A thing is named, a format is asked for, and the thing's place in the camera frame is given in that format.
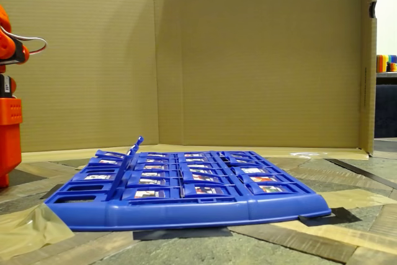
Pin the blue game tile with portrait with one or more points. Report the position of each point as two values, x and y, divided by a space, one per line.
113 154
270 189
193 154
97 177
140 139
263 179
149 194
207 190
149 181
152 174
241 161
194 160
237 154
206 178
154 167
154 161
254 170
201 172
116 189
156 154
107 162
198 166

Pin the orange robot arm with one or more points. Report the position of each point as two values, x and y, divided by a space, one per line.
9 141

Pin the brown cardboard backdrop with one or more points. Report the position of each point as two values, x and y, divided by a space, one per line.
248 60

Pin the blue plastic game board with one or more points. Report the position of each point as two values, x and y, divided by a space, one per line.
186 213

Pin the black tape piece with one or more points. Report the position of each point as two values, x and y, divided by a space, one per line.
52 192
338 215

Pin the long black tape strip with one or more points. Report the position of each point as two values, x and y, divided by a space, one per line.
363 173

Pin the flat beige masking tape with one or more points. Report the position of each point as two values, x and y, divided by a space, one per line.
359 198

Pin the dark blue furniture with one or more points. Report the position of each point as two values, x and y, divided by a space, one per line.
386 113

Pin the rainbow coloured stacked blocks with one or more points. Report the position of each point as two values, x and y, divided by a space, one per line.
382 63

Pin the grey shelf board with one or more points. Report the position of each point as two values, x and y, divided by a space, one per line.
386 78

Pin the crumpled beige masking tape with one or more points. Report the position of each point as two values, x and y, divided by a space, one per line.
28 231

